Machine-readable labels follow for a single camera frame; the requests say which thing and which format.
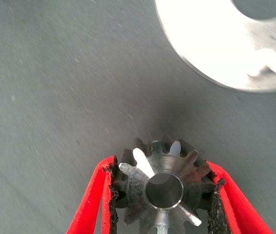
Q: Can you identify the dark grey table cloth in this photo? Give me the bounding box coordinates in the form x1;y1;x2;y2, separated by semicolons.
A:
0;0;276;234

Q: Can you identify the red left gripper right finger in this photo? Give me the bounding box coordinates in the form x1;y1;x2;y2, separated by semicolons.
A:
205;159;274;234

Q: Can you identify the small steel planetary gear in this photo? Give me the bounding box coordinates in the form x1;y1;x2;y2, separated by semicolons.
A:
115;133;218;234

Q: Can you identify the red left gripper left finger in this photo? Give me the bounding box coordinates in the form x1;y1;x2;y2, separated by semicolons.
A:
66;155;119;234

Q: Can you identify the round metal carrier plate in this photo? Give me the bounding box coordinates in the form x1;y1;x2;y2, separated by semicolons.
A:
154;0;276;93

